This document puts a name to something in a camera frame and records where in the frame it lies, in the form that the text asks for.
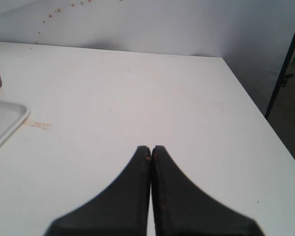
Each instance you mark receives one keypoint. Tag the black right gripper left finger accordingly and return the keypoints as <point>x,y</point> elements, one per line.
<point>121,209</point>

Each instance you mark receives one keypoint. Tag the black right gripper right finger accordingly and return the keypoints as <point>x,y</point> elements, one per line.
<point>180,208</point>

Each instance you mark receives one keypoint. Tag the white rectangular plastic tray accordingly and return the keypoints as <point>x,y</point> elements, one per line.
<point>12,115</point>

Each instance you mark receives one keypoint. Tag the black metal frame pole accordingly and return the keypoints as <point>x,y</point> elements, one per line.
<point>281,76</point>

